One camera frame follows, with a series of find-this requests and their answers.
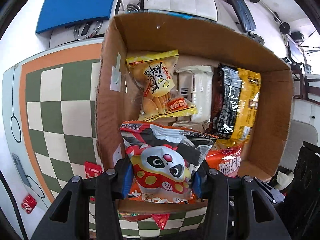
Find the orange chips bag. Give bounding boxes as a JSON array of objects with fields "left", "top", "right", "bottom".
[{"left": 206, "top": 144, "right": 244, "bottom": 178}]

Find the big red spicy strip bag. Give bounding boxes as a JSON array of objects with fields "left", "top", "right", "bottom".
[{"left": 84, "top": 161, "right": 103, "bottom": 179}]

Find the colourful candy bag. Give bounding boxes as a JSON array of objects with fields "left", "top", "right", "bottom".
[{"left": 118, "top": 211, "right": 152, "bottom": 222}]

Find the small red triangular packet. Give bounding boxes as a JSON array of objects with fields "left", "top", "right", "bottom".
[{"left": 151, "top": 213, "right": 170, "bottom": 230}]

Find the panda orange snack bag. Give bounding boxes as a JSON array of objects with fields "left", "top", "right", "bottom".
[{"left": 120, "top": 121, "right": 217, "bottom": 204}]

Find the yellow black noodle bag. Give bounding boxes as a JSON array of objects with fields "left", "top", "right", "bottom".
[{"left": 207, "top": 64, "right": 261, "bottom": 150}]

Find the white tissue pack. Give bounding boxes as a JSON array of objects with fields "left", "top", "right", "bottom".
[{"left": 175, "top": 65, "right": 214, "bottom": 123}]

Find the yellow biscuit bag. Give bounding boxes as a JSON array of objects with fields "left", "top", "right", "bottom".
[{"left": 126, "top": 49, "right": 197, "bottom": 122}]

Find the red cola can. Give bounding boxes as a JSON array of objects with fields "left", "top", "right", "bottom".
[{"left": 21, "top": 194, "right": 37, "bottom": 214}]

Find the grey phone on table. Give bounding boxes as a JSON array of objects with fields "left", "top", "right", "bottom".
[{"left": 11, "top": 153, "right": 31, "bottom": 187}]

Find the checkered green tablecloth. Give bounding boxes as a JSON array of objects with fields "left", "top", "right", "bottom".
[{"left": 18, "top": 42, "right": 208, "bottom": 239}]

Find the dark wooden chair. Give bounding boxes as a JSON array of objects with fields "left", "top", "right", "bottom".
[{"left": 291, "top": 70, "right": 319, "bottom": 105}]

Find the cardboard box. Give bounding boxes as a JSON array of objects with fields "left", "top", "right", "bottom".
[{"left": 96, "top": 9, "right": 295, "bottom": 214}]

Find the blue weight bench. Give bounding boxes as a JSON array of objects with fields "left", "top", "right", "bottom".
[{"left": 228, "top": 0, "right": 257, "bottom": 33}]

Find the blue seat cushion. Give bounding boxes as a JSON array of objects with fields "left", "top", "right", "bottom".
[{"left": 36, "top": 0, "right": 120, "bottom": 34}]

